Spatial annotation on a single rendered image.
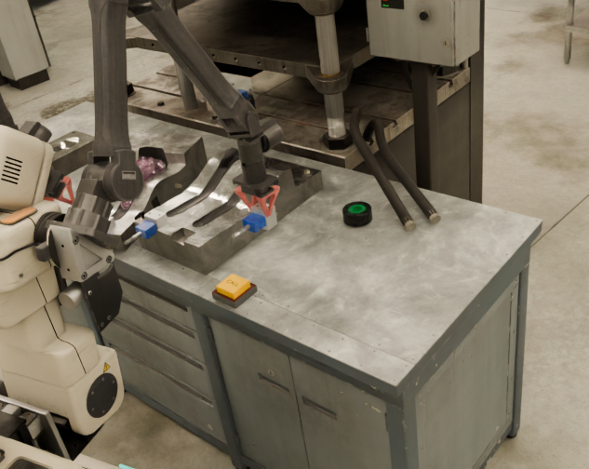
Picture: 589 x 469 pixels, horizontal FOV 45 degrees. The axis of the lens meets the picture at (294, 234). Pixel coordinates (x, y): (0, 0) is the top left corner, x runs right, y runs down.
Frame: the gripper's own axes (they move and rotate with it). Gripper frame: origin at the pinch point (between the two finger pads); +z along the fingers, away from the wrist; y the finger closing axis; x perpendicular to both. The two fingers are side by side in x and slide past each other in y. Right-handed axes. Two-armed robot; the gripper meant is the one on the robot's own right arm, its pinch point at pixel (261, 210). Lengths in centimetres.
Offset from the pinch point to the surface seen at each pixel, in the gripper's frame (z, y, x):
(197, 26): -11, 110, -84
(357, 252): 14.8, -18.4, -14.2
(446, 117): 28, 19, -122
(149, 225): 4.9, 27.9, 14.7
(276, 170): 1.1, 12.4, -20.0
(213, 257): 11.7, 10.0, 9.9
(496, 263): 15, -51, -27
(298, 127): 15, 48, -69
